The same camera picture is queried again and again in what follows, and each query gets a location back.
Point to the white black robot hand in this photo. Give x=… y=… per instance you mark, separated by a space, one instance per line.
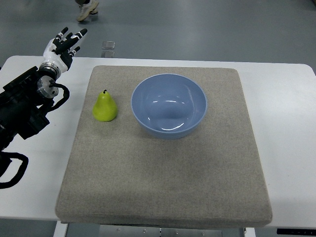
x=58 y=54

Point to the green pear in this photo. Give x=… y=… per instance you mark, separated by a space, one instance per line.
x=105 y=108

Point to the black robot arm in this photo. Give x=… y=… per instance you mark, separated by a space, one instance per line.
x=26 y=101

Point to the blue bowl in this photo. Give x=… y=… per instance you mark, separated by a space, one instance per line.
x=168 y=106

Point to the clear floor plate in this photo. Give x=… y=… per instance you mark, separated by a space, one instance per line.
x=108 y=49

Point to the white sneaker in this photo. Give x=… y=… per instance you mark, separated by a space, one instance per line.
x=86 y=8

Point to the beige felt mat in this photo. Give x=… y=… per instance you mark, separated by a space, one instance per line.
x=118 y=174

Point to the black label plate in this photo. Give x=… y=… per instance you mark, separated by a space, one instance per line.
x=297 y=232

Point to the metal table frame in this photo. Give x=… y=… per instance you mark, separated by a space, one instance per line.
x=125 y=231

